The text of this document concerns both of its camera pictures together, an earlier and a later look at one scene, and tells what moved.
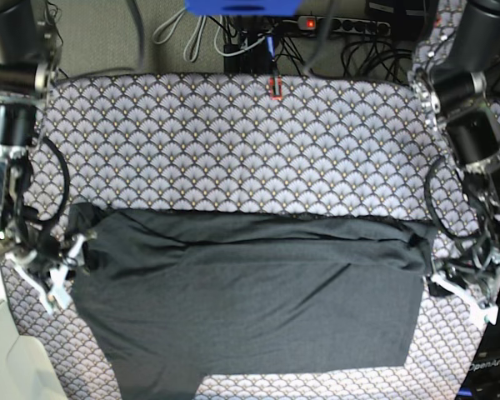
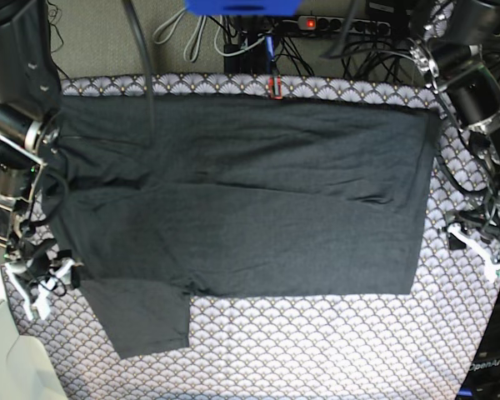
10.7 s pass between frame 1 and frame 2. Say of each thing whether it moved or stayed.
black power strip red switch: stayed
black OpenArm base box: stayed
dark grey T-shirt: moved
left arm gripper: stayed
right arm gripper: moved
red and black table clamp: stayed
